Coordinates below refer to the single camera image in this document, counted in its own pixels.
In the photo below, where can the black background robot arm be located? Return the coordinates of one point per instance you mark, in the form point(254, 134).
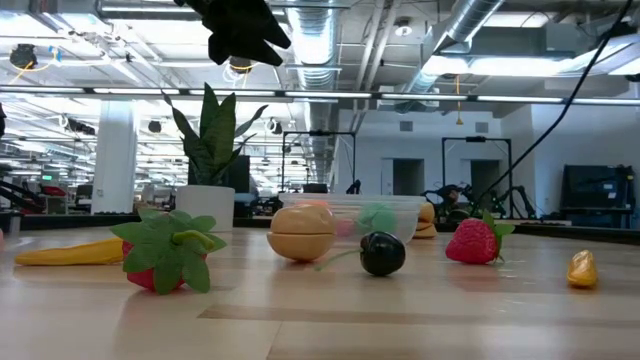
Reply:
point(520, 197)
point(450, 195)

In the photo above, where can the black equipment cabinet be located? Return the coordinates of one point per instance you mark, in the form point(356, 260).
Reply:
point(597, 190)

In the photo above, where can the green plant in white pot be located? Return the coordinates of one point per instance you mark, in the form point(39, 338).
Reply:
point(205, 207)

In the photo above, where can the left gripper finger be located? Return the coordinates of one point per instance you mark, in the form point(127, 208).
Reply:
point(240, 50)
point(240, 20)

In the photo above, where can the tan toy potato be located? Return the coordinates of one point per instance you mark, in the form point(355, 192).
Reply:
point(300, 232)

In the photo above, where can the green toy fruit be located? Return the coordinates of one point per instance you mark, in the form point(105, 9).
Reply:
point(377, 218)

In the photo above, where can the black background monitor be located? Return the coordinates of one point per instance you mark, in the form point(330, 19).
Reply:
point(242, 175)

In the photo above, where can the red toy strawberry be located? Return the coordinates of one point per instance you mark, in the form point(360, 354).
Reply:
point(167, 250)
point(472, 242)

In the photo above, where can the clear plastic tupperware container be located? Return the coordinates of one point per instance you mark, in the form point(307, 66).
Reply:
point(405, 215)

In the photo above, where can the black gantry frame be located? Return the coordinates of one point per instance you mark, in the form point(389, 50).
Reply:
point(320, 133)
point(475, 139)

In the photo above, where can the silver spiral air duct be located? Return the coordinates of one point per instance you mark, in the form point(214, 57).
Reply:
point(465, 20)
point(315, 50)

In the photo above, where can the white column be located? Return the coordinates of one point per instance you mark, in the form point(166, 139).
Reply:
point(115, 160)

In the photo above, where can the folded orange cloth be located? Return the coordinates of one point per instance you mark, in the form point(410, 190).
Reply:
point(426, 222)

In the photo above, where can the black toy cherry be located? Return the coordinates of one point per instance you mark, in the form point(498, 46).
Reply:
point(382, 254)

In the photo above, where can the yellow toy pepper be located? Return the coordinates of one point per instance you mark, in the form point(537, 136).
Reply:
point(582, 270)

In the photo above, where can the small red round toy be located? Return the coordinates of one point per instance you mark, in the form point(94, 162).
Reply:
point(345, 227)

